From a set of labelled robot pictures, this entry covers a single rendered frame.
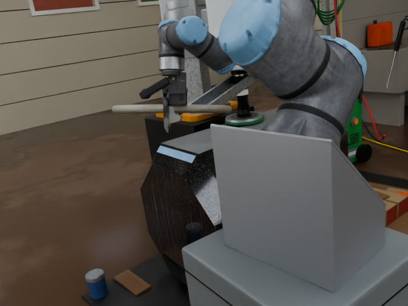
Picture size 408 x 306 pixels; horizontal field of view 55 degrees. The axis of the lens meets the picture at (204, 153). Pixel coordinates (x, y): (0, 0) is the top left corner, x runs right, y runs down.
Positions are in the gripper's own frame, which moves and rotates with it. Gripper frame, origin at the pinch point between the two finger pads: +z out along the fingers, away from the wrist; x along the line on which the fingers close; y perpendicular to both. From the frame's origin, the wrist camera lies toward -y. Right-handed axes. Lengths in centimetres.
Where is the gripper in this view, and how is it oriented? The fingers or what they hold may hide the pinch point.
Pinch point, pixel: (166, 129)
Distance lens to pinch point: 142.2
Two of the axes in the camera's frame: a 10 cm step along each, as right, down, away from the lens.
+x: 0.1, -1.0, 9.9
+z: 0.0, 10.0, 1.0
